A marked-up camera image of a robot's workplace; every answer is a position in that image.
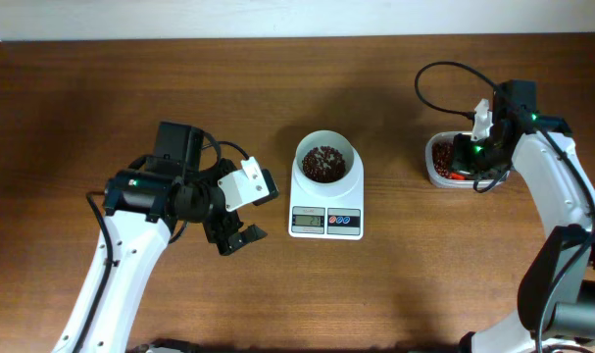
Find clear plastic bean container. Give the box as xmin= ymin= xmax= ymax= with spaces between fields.
xmin=425 ymin=131 xmax=510 ymax=190

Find white digital kitchen scale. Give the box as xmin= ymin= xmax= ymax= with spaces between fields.
xmin=288 ymin=146 xmax=365 ymax=240

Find white round bowl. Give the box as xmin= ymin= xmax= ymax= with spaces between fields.
xmin=295 ymin=130 xmax=355 ymax=181

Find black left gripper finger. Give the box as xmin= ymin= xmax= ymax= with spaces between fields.
xmin=217 ymin=232 xmax=246 ymax=256
xmin=241 ymin=225 xmax=268 ymax=244

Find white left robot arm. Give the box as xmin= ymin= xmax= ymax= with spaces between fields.
xmin=54 ymin=157 xmax=278 ymax=352

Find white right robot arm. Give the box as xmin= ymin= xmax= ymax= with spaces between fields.
xmin=450 ymin=80 xmax=595 ymax=352

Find red measuring scoop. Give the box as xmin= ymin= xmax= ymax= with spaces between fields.
xmin=447 ymin=173 xmax=467 ymax=180

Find red adzuki beans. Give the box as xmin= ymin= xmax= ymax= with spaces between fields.
xmin=431 ymin=142 xmax=454 ymax=178

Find red beans in bowl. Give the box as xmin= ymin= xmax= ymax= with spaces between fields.
xmin=302 ymin=146 xmax=347 ymax=183

